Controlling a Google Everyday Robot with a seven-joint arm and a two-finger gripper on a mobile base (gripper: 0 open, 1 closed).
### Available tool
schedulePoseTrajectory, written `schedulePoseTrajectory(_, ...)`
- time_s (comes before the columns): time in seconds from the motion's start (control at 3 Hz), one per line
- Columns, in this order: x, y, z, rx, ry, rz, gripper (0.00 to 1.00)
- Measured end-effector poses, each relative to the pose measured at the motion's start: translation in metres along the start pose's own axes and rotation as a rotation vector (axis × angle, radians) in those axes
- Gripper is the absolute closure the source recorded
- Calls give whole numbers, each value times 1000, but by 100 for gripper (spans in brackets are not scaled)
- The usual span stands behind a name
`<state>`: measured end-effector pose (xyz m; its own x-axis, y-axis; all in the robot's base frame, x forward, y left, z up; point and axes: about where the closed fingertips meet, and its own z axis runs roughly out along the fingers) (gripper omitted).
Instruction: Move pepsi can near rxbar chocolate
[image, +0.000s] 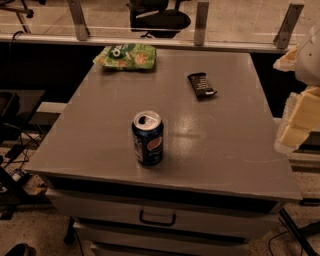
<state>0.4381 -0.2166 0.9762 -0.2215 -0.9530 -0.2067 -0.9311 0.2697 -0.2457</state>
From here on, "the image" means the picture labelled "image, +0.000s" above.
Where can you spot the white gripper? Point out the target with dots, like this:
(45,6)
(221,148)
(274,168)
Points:
(309,60)

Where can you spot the blue pepsi can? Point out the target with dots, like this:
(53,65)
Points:
(147,129)

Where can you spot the grey drawer cabinet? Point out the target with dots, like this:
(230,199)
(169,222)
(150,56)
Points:
(219,174)

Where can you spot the black office chair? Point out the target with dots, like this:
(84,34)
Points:
(154,18)

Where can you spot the green chip bag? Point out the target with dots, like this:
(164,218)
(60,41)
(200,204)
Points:
(132,56)

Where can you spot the metal railing frame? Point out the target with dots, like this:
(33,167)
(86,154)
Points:
(82,36)

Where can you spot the black drawer handle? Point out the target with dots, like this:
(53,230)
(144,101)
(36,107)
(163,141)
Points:
(157,219)

